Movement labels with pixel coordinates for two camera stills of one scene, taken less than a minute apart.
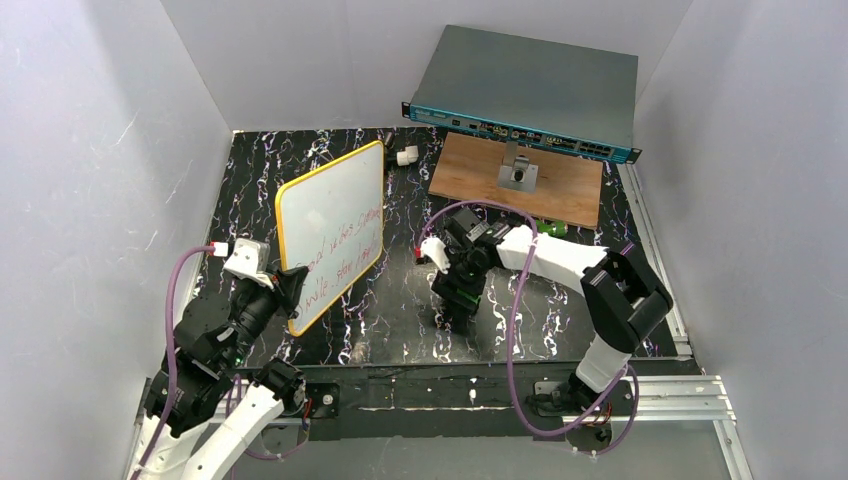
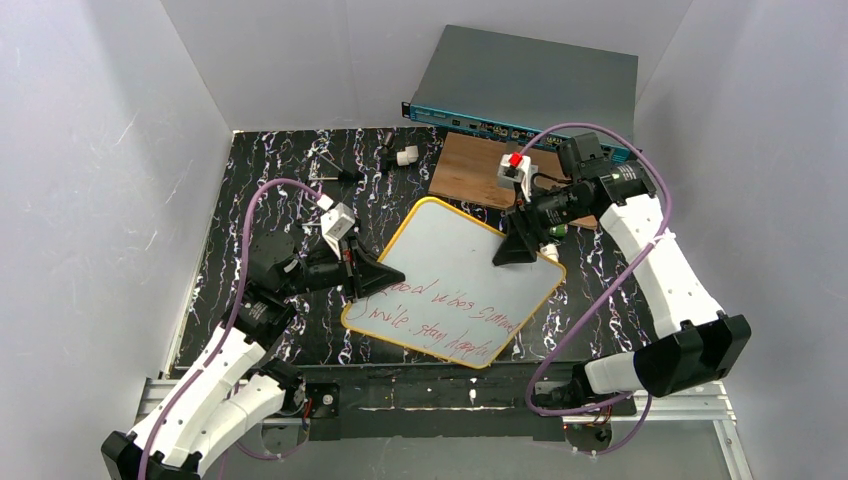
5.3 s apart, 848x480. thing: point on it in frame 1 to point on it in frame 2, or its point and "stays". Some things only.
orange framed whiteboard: x=331 y=220 to x=453 y=300
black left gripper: x=289 y=288 to x=356 y=275
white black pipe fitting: x=410 y=155 stays
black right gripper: x=454 y=288 to x=523 y=225
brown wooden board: x=567 y=188 stays
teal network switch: x=529 y=91 stays
